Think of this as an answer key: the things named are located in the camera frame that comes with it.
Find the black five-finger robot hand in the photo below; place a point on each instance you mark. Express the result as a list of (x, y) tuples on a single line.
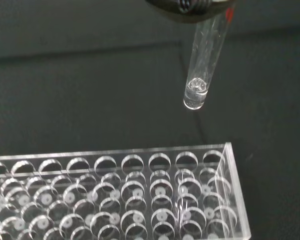
[(189, 10)]

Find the clear acrylic test tube rack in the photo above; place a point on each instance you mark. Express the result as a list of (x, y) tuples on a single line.
[(129, 195)]

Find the black bench cloth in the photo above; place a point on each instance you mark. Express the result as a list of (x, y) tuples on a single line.
[(90, 87)]

